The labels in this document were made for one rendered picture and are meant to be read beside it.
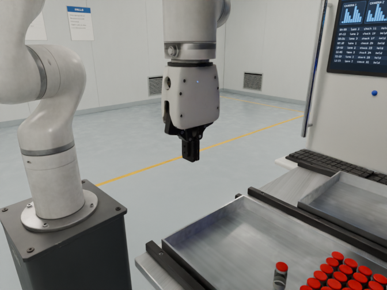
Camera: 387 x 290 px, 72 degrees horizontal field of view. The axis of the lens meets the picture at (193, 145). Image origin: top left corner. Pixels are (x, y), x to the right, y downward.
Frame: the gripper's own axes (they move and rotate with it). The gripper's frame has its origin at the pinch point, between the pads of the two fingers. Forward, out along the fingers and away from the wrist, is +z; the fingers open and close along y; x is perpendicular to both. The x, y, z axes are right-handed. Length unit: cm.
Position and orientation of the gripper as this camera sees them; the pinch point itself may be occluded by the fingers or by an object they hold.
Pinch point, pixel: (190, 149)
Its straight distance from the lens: 49.2
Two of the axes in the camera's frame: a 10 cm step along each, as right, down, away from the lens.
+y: 7.5, -2.4, 6.2
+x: -6.6, -2.7, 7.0
